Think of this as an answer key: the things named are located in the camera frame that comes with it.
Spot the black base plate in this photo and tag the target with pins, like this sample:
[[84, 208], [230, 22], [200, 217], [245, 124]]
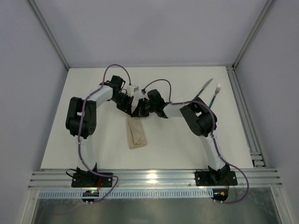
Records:
[[208, 178], [102, 179]]

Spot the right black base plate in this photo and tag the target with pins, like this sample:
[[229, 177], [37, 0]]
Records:
[[208, 178]]

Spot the aluminium frame post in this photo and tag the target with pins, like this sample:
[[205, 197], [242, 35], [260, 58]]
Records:
[[43, 23], [254, 31]]

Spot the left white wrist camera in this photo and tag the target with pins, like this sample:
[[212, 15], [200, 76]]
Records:
[[131, 89]]

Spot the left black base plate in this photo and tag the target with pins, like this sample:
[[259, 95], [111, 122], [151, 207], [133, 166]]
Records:
[[102, 179]]

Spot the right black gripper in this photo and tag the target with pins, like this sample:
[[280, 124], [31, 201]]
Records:
[[143, 108]]

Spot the controller board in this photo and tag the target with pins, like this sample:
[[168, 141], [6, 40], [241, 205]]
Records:
[[90, 196], [220, 195]]

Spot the left aluminium frame post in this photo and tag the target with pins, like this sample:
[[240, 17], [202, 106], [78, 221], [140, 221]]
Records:
[[43, 23]]

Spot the front aluminium rail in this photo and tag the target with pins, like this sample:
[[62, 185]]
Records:
[[160, 179]]

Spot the right controller board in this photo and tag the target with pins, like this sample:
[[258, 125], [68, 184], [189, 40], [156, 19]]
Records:
[[220, 195]]

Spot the right aluminium frame post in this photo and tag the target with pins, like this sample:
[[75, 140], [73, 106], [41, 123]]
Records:
[[254, 31]]

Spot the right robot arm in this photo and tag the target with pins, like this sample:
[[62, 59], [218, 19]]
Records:
[[202, 123]]

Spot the right aluminium side rail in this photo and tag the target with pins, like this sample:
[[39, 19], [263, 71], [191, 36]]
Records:
[[255, 148]]

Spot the beige cloth napkin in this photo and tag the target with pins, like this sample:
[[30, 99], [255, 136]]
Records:
[[135, 133]]

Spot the left controller board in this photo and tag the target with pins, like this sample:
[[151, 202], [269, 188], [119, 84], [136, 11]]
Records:
[[90, 196]]

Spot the knife with green handle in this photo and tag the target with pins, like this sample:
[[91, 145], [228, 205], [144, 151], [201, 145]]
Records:
[[204, 86]]

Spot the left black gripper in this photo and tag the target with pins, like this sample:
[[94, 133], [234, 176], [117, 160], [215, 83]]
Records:
[[126, 105]]

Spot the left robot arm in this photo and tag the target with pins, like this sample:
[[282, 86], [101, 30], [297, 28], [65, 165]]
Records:
[[81, 121]]

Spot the slotted cable duct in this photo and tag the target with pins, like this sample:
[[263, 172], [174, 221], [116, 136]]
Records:
[[130, 193]]

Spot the fork with green handle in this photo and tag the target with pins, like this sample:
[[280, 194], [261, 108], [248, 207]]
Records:
[[217, 90]]

